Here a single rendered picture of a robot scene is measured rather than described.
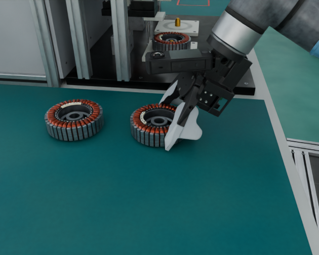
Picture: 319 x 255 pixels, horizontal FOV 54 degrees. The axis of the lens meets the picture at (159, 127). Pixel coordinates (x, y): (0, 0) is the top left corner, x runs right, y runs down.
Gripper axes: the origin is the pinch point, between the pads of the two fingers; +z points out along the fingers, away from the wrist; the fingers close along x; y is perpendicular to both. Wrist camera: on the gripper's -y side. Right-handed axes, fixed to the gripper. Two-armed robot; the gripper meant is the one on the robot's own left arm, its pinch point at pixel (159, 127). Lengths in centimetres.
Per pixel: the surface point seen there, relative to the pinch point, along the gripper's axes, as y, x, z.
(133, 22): -4, 61, -2
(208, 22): 22, 68, -14
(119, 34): -12.2, 20.5, -7.2
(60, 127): -17.3, -1.4, 7.3
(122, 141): -5.9, -2.5, 4.6
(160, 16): -2.6, 35.4, -12.4
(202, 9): 26, 96, -14
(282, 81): 140, 168, 8
